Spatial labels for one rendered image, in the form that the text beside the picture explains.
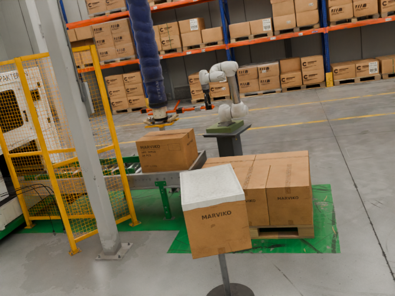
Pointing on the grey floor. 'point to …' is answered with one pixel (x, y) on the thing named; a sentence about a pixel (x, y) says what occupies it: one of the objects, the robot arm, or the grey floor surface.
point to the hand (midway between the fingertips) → (208, 106)
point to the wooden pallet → (307, 232)
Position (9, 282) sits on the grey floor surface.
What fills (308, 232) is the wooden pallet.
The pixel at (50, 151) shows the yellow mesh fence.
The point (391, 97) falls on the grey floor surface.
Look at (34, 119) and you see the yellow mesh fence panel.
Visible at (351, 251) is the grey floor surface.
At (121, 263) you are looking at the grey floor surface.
